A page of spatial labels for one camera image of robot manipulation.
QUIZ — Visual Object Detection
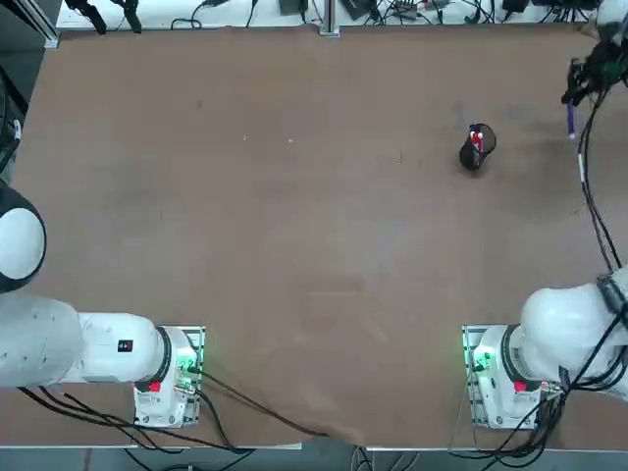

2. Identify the black mesh pen holder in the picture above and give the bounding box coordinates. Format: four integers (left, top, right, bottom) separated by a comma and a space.
458, 123, 498, 172

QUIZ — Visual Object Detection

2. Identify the red and black device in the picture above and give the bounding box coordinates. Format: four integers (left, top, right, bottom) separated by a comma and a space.
392, 0, 448, 14

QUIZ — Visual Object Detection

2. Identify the black left base cable bundle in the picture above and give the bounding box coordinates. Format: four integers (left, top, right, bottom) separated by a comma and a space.
19, 385, 239, 453

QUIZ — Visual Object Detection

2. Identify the black cable across table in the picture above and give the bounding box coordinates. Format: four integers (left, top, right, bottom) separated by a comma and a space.
188, 367, 331, 439

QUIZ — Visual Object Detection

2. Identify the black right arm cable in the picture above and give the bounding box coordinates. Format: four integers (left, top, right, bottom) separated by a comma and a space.
576, 90, 624, 276

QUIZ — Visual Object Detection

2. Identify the black tripod leg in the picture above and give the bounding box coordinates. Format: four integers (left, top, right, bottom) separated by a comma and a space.
110, 0, 143, 34
66, 0, 108, 35

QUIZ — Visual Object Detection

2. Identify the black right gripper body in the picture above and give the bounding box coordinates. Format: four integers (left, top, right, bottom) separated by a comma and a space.
583, 41, 628, 92

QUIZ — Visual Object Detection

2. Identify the dark flat device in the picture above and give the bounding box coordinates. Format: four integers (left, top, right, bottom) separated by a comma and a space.
340, 0, 379, 21

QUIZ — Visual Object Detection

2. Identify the aluminium frame rail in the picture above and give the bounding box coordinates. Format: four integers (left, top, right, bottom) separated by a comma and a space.
0, 0, 60, 48

